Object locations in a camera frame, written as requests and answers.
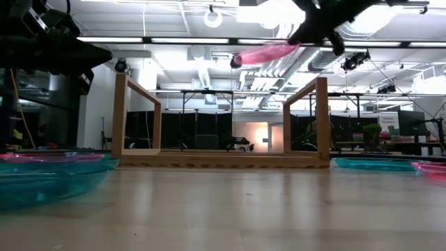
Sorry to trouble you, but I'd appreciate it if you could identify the white ring ceiling lamp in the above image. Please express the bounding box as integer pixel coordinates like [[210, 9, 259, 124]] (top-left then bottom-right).
[[203, 8, 224, 29]]

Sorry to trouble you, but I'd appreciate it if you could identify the black tripod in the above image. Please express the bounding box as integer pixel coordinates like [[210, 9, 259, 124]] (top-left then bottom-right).
[[100, 116, 114, 151]]

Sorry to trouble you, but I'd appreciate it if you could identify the white wheeled robot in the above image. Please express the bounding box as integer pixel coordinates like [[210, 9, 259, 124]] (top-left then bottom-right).
[[226, 136, 255, 153]]

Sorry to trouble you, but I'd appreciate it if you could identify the black computer monitor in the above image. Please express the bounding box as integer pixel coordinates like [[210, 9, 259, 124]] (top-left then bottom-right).
[[397, 109, 429, 137]]

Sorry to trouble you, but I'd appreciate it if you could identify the black metal frame stand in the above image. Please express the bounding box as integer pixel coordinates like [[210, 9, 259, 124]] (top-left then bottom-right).
[[180, 89, 235, 151]]

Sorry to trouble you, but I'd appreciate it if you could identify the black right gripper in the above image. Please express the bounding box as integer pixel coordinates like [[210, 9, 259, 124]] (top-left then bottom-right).
[[288, 0, 351, 56]]

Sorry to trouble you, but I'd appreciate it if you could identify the dark chair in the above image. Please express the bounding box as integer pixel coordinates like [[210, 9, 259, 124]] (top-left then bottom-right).
[[194, 134, 220, 151]]

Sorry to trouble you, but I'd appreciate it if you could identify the pink transparent plastic plate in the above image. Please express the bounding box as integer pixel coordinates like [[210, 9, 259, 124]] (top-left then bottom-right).
[[239, 43, 300, 66], [412, 161, 446, 181], [0, 152, 106, 164]]

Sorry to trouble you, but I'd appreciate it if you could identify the dark office desk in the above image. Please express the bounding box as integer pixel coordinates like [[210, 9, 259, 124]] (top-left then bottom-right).
[[334, 139, 446, 157]]

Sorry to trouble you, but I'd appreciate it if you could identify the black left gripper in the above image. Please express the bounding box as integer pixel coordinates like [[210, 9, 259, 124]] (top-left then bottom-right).
[[41, 33, 113, 95]]

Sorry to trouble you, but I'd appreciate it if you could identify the white door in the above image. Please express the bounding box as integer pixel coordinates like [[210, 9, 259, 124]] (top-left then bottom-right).
[[267, 122, 285, 153]]

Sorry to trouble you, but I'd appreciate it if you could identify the green potted plant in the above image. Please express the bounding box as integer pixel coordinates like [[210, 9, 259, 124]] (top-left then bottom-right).
[[362, 123, 383, 153]]

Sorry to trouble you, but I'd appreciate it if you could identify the yellow cable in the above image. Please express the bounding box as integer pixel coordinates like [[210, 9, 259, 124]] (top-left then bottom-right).
[[9, 68, 37, 150]]

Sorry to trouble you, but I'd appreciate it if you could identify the black partition curtain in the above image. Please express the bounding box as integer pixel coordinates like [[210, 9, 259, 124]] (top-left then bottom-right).
[[124, 110, 233, 150]]

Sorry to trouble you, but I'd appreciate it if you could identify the silver ceiling air duct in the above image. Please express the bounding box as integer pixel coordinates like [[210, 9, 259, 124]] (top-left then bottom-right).
[[308, 20, 380, 73]]

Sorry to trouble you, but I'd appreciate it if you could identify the white sign poster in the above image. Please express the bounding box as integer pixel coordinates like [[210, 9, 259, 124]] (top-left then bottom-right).
[[378, 112, 400, 133]]

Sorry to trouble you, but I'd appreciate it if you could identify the wooden slatted shelf rack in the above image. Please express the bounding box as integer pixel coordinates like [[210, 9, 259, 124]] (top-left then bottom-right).
[[111, 73, 331, 169]]

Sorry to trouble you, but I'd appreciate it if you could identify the long linear ceiling light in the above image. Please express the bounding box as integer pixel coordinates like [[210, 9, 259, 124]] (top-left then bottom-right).
[[75, 36, 446, 49]]

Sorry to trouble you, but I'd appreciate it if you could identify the person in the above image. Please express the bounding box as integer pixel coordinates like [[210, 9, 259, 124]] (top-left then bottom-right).
[[305, 120, 335, 153]]

